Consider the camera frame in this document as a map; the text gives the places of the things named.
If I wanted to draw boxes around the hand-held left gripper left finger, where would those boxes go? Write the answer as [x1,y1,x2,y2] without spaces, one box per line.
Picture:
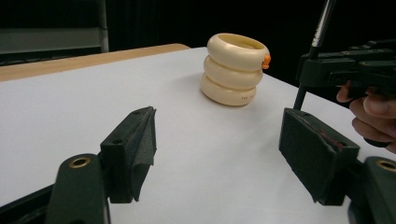
[99,105,158,205]

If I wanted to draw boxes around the cream ringed pen holder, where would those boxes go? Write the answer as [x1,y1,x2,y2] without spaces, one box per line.
[200,32,272,107]

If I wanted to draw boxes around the white table sheet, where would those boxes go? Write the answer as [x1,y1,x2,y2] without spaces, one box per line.
[0,46,396,224]

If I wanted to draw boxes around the black pen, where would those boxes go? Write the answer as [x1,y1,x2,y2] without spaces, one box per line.
[292,0,338,112]

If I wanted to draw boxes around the wooden table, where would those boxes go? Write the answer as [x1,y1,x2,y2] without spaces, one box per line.
[0,43,191,83]

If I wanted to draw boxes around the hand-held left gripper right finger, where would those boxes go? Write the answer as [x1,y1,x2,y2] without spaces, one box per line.
[277,107,361,206]

